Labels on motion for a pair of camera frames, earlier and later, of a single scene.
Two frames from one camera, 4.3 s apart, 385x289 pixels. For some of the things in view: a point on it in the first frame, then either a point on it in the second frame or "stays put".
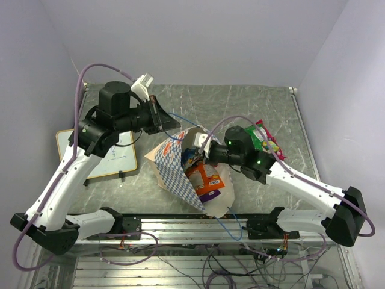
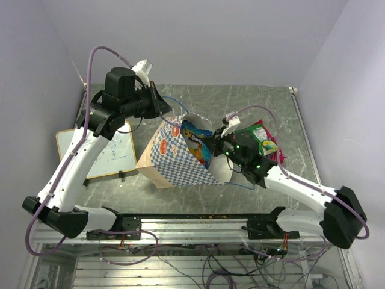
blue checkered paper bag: [165, 165] to [165, 161]
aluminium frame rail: [184, 232] stays put
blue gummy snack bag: [187, 154] to [200, 143]
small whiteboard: [121, 159] stays put
